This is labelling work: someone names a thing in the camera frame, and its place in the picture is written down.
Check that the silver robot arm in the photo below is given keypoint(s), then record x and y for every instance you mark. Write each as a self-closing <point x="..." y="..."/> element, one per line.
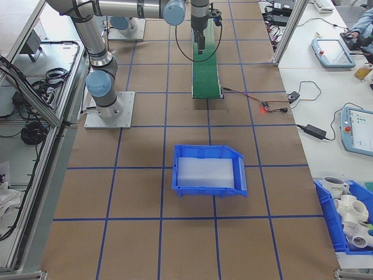
<point x="121" y="23"/>
<point x="91" y="41"/>

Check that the person forearm blue sleeve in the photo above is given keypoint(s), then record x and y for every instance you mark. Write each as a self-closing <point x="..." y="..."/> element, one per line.
<point x="365" y="20"/>

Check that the person hand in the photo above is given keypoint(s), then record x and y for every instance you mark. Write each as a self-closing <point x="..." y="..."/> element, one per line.
<point x="355" y="34"/>

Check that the green conveyor belt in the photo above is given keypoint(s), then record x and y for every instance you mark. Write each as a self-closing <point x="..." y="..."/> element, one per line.
<point x="205" y="78"/>

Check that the power strip red switches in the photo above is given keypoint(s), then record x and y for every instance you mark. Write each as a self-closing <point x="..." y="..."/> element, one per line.
<point x="275" y="32"/>

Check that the large black power brick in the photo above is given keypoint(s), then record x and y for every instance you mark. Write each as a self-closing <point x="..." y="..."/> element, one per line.
<point x="282" y="4"/>

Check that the small circuit board red LED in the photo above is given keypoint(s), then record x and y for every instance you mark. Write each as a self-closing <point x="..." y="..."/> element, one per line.
<point x="264" y="105"/>

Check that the black barrel connector lead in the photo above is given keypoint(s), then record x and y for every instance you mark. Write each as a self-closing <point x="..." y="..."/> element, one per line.
<point x="282" y="110"/>

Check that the small black sensor box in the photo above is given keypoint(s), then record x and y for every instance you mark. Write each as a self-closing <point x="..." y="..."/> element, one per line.
<point x="293" y="96"/>

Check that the blue plastic bin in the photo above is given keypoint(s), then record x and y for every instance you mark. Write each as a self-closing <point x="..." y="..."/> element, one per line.
<point x="204" y="151"/>

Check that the white keyboard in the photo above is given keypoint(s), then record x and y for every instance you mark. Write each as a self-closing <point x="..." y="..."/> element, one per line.
<point x="323" y="6"/>

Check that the light blue teach pendant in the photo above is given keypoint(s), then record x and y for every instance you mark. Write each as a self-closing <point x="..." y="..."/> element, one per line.
<point x="360" y="131"/>
<point x="332" y="51"/>

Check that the small black power adapter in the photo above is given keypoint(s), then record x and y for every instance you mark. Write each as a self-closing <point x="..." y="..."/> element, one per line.
<point x="315" y="131"/>

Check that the grey box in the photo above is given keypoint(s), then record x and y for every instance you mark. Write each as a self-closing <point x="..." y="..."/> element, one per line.
<point x="32" y="43"/>

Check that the white mug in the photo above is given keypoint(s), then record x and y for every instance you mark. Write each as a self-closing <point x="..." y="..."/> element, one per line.
<point x="332" y="186"/>

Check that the white PVC cross fitting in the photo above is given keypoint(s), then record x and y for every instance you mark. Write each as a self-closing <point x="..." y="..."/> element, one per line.
<point x="348" y="204"/>

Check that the large blue parts bin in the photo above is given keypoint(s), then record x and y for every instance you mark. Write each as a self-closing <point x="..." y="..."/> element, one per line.
<point x="332" y="224"/>

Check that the white PVC pipe fitting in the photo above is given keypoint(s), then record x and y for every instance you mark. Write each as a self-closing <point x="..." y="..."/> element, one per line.
<point x="354" y="230"/>

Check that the small green object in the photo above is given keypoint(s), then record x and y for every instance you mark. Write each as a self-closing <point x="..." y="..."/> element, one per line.
<point x="370" y="227"/>

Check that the white cloth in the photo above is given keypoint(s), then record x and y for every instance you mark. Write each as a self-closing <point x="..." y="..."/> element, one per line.
<point x="7" y="201"/>

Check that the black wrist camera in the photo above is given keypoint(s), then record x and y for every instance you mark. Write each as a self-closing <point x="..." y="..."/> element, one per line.
<point x="215" y="14"/>

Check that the white square base plate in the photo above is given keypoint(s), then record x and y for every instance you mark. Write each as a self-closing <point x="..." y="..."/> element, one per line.
<point x="128" y="118"/>
<point x="141" y="33"/>

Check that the aluminium profile post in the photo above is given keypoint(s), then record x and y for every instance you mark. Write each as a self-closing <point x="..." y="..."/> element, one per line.
<point x="287" y="32"/>

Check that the metal V-shaped frame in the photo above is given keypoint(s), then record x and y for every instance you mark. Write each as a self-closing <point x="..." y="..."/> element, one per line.
<point x="56" y="118"/>

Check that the aluminium corner rail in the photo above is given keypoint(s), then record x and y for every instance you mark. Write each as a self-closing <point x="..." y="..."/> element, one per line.
<point x="354" y="274"/>
<point x="21" y="275"/>

